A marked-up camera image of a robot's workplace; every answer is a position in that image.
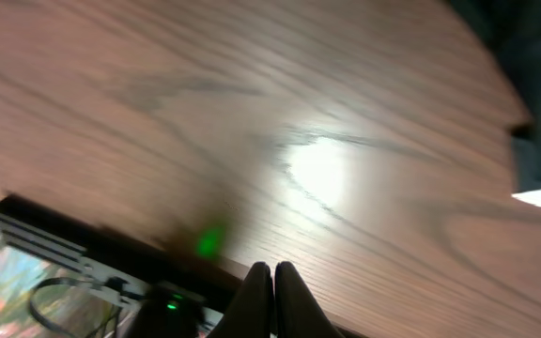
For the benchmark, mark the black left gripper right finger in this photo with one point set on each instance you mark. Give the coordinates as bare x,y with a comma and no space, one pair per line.
298,314

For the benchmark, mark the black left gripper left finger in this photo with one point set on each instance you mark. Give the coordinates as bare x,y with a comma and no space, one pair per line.
250,311

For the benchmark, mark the black mounting rail with clamps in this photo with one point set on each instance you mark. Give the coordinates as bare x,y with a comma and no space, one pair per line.
167,296

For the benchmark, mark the folded navy blue trousers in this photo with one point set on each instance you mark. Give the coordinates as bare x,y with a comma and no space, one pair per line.
511,30

